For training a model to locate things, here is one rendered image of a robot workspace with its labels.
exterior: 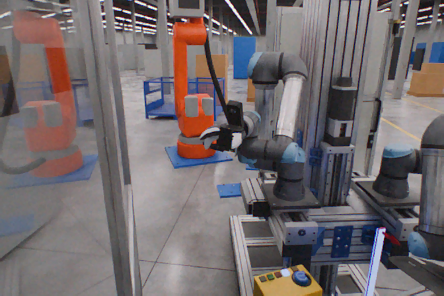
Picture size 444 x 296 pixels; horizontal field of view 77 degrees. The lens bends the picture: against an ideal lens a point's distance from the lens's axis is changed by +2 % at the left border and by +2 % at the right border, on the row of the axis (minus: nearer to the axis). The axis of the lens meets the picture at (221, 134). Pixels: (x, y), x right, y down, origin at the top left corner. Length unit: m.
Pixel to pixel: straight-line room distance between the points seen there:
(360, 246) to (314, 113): 0.68
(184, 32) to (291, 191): 3.38
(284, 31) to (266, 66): 1.10
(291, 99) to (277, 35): 1.21
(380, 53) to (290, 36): 0.90
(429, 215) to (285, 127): 0.52
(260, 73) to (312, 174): 0.63
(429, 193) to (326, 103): 0.58
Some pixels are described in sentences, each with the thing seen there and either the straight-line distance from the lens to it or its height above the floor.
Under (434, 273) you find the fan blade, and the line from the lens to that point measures 0.91.
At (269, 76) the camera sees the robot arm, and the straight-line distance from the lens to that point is 1.20.
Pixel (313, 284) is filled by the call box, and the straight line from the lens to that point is 0.91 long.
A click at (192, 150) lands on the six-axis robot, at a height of 0.19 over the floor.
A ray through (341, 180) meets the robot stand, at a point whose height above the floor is 1.07.
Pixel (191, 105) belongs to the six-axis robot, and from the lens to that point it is 4.18.
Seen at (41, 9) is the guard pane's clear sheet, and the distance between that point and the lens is 0.26.
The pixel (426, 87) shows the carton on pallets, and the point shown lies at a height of 0.35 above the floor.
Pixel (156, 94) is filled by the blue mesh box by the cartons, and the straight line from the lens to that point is 7.22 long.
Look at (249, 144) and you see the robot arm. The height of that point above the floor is 1.36.
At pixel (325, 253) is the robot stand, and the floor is 0.75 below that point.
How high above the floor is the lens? 1.69
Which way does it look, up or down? 17 degrees down
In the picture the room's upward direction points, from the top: straight up
